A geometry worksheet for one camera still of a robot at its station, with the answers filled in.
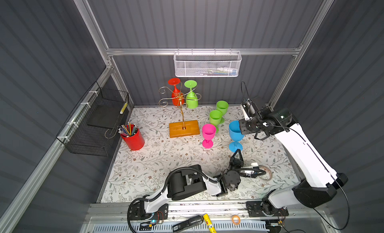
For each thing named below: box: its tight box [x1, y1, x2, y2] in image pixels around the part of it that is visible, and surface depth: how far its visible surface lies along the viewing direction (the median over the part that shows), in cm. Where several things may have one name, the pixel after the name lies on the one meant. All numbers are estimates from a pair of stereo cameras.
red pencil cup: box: [118, 122, 145, 151], surface depth 92 cm
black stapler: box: [172, 215, 204, 233], surface depth 68 cm
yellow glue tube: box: [203, 213, 217, 233], surface depth 71 cm
